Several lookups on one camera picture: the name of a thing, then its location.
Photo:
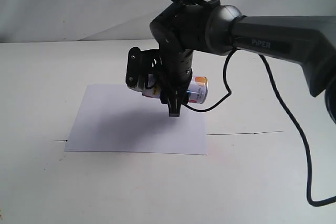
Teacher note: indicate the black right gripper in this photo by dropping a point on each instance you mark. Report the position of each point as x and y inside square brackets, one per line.
[172, 73]

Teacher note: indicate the white paper sheet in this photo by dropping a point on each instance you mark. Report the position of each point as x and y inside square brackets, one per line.
[113, 118]

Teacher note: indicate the white dotted spray paint can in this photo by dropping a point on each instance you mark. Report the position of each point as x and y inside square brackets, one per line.
[196, 91]

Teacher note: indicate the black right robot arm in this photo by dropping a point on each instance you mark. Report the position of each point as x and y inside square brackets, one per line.
[208, 26]

